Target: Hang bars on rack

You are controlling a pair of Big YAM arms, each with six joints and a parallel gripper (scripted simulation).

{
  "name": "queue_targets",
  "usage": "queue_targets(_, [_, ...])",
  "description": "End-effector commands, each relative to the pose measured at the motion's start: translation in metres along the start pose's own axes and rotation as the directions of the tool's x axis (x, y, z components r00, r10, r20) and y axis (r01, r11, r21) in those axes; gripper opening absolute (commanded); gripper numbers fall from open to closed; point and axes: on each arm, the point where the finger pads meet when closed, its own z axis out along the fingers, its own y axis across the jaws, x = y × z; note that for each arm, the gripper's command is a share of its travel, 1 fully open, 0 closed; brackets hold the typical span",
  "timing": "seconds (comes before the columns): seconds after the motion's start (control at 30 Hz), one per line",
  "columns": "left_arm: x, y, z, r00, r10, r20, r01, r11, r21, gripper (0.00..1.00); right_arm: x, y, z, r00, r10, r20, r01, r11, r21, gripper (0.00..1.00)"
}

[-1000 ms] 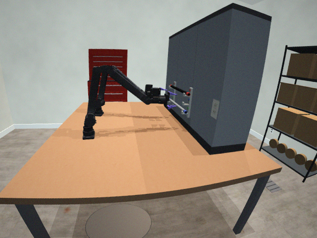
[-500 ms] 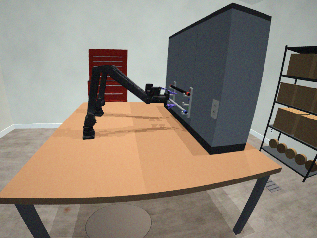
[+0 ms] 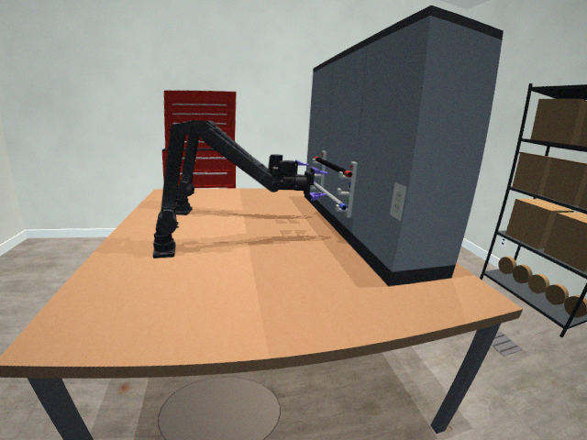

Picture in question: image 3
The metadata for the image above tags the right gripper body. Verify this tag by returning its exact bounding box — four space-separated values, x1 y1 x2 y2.
294 168 315 200

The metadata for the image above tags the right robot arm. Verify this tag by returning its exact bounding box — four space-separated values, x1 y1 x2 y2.
152 120 306 259

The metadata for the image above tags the black metal bar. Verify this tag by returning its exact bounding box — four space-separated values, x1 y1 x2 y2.
315 157 352 178

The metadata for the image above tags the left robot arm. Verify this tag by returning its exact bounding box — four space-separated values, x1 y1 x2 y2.
175 121 282 215

